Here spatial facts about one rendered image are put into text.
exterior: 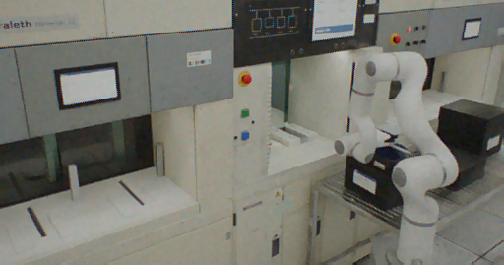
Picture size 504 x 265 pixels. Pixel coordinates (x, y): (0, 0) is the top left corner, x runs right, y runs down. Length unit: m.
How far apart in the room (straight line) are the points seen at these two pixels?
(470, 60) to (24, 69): 2.99
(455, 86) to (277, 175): 1.98
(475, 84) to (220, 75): 2.32
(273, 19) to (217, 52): 0.30
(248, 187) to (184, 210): 0.32
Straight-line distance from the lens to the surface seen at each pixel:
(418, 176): 1.56
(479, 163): 2.54
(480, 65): 3.61
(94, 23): 1.52
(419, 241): 1.72
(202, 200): 1.90
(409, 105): 1.63
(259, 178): 2.05
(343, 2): 2.16
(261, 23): 1.84
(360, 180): 2.17
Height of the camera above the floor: 1.80
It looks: 20 degrees down
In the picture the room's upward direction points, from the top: 1 degrees clockwise
